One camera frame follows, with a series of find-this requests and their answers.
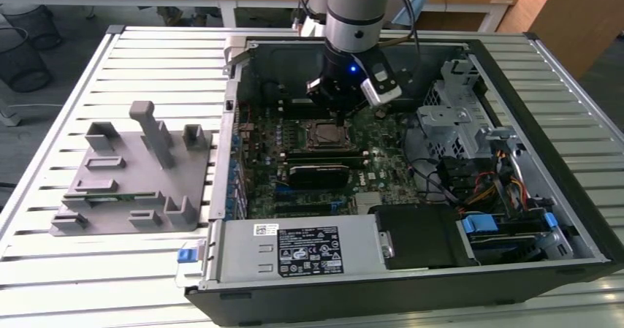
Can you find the grey power supply unit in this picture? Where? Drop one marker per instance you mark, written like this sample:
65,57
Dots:
238,251

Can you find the silver metal support bar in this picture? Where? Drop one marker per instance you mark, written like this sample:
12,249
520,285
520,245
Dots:
498,135

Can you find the blue case latch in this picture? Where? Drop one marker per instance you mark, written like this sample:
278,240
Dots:
186,255

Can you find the grey stand foot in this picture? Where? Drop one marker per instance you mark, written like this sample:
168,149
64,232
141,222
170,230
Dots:
9,116

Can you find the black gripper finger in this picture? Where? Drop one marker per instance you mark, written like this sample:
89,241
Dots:
340,118
334,118

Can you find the grey parts rack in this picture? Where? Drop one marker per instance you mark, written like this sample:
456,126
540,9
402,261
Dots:
136,182

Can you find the hard disk in blue carrier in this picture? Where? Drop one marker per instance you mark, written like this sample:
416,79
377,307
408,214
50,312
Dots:
480,225

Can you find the silver-topped CPU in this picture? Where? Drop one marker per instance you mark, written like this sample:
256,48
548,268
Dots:
325,134

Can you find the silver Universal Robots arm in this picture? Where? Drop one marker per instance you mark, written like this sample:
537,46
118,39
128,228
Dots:
356,14

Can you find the green motherboard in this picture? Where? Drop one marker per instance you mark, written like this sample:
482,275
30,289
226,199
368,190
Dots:
385,149

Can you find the black mesh waste bin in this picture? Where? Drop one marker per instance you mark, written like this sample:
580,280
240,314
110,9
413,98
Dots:
21,61
41,25

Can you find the silver metal drive cage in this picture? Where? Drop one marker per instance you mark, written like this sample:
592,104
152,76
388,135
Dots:
441,118

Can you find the black RAM slot bank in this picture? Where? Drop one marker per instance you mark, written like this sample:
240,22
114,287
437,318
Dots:
321,158
292,109

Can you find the black graphics card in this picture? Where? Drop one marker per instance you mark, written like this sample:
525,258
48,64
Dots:
316,178

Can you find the silver chipset heatsink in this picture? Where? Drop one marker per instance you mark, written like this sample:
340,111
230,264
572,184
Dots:
370,201

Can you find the black fan shroud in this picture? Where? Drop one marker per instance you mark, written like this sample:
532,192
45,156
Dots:
418,236

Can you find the black open PC case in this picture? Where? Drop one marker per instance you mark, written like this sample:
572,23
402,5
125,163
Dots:
341,298

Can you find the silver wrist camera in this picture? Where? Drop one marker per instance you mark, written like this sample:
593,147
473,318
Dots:
382,87

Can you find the wooden cabinet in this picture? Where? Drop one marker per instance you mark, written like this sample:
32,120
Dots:
574,25

